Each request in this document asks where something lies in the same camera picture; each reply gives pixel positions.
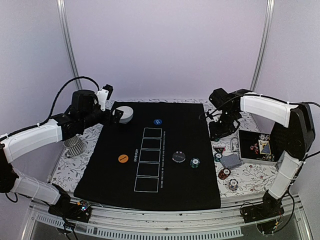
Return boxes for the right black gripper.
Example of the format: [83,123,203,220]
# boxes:
[208,109,239,141]

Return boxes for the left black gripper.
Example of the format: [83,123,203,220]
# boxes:
[80,107,124,130]

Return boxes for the blue small blind button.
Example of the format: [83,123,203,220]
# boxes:
[153,118,163,126]

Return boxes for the orange big blind button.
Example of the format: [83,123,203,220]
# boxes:
[118,154,129,164]

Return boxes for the teal poker chip stack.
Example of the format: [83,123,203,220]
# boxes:
[189,157,200,169]

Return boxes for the black dealer button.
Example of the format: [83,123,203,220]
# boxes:
[172,151,186,163]

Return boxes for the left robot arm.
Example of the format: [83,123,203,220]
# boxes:
[0,85,123,217]

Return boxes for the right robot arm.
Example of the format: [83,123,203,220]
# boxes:
[209,88,316,218]

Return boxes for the white ceramic bowl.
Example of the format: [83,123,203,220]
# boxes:
[116,106,134,124]

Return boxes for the black triangular chip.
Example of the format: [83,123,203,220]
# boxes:
[213,147,226,154]

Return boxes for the aluminium poker case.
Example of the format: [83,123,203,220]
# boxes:
[238,130,286,166]

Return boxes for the blue playing card deck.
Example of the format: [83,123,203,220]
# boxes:
[220,153,243,170]

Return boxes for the orange poker chip stack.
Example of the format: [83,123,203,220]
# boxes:
[218,168,231,180]

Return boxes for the striped metal cup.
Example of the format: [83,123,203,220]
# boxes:
[63,135,84,158]

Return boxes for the white poker chip stack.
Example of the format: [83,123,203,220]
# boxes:
[228,179,239,192]

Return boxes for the black poker felt mat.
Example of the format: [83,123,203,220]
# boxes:
[73,102,221,211]

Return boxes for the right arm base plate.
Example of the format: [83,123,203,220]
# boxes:
[239,200,285,223]

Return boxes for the front aluminium rail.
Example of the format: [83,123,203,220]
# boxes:
[21,193,316,240]

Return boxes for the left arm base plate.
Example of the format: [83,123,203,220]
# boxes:
[48,200,92,223]

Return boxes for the right aluminium frame post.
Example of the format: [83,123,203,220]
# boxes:
[250,0,275,92]

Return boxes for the aluminium frame post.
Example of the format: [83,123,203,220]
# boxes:
[250,0,275,92]
[56,0,79,77]

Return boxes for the left aluminium frame post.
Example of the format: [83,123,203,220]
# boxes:
[56,0,79,77]

